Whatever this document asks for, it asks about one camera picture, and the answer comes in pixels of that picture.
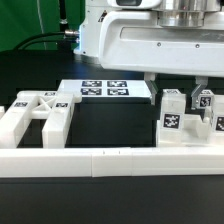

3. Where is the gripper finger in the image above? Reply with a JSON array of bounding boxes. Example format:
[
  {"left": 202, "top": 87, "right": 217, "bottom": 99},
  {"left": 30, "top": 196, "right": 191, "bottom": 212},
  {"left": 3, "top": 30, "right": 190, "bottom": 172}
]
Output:
[
  {"left": 191, "top": 76, "right": 208, "bottom": 109},
  {"left": 144, "top": 73, "right": 158, "bottom": 105}
]

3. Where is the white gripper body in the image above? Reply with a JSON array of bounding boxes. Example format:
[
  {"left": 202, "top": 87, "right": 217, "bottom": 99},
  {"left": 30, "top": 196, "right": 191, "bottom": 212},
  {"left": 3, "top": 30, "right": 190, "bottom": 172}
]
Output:
[{"left": 99, "top": 11, "right": 224, "bottom": 77}]

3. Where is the white chair seat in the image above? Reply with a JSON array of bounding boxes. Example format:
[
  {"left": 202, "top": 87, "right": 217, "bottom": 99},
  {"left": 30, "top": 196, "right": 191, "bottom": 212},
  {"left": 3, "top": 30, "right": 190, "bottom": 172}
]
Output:
[{"left": 156, "top": 114, "right": 224, "bottom": 147}]

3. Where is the white chair back frame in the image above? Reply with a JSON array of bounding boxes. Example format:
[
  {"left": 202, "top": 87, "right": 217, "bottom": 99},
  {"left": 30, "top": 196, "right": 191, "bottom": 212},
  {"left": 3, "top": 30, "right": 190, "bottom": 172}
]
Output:
[{"left": 0, "top": 91, "right": 82, "bottom": 149}]

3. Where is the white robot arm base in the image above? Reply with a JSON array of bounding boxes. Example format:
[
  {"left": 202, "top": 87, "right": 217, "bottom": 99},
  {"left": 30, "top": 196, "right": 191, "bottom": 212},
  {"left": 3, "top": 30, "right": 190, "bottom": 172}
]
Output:
[{"left": 74, "top": 0, "right": 111, "bottom": 64}]

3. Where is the white tagged cube far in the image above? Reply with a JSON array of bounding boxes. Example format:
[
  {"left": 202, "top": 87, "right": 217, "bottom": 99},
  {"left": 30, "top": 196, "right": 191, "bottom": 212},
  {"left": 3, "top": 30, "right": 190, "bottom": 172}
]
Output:
[{"left": 198, "top": 89, "right": 214, "bottom": 109}]

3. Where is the white tagged cube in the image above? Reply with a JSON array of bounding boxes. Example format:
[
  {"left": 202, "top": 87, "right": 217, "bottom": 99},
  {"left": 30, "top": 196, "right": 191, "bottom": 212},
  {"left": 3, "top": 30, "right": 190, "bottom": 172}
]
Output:
[
  {"left": 198, "top": 89, "right": 214, "bottom": 109},
  {"left": 163, "top": 89, "right": 181, "bottom": 95}
]

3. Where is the white tagged cube near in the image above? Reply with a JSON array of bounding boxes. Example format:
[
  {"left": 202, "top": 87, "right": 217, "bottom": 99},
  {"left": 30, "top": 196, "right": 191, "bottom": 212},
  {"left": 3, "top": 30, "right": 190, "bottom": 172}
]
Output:
[{"left": 163, "top": 89, "right": 181, "bottom": 95}]

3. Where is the white tag plate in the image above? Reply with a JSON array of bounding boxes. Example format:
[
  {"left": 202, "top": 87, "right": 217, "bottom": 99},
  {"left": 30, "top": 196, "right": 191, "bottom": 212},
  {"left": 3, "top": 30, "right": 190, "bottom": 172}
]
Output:
[{"left": 58, "top": 79, "right": 151, "bottom": 98}]

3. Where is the white U-shaped fence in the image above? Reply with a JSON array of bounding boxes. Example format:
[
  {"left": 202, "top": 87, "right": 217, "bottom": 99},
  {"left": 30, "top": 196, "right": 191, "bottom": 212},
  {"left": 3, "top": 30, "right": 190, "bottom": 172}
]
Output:
[{"left": 0, "top": 105, "right": 224, "bottom": 179}]

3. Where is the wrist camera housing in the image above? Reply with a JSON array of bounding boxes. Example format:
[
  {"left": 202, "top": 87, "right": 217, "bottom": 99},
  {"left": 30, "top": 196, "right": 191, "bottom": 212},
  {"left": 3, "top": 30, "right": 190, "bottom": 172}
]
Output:
[{"left": 107, "top": 0, "right": 162, "bottom": 9}]

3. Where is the black cable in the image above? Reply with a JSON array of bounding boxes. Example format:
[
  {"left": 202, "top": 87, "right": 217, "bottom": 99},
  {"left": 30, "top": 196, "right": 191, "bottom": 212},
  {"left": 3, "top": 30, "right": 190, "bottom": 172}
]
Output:
[{"left": 13, "top": 29, "right": 80, "bottom": 51}]

